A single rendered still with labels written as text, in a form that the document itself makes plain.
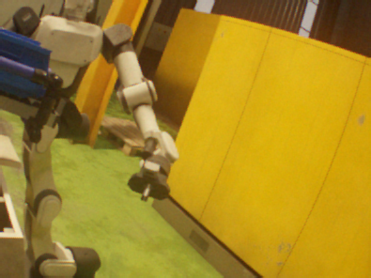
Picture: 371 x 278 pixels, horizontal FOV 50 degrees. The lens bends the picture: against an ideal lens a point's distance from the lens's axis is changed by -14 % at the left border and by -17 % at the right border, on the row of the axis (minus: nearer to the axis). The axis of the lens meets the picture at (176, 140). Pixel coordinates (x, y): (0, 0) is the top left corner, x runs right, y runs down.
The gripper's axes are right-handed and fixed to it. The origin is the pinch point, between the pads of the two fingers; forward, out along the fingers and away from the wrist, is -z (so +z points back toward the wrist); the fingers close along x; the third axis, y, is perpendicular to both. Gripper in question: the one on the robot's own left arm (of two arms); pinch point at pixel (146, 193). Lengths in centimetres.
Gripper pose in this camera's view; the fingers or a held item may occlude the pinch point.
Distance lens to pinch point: 133.8
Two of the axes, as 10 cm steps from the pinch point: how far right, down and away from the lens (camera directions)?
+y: 2.8, -8.7, -4.1
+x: -9.5, -3.1, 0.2
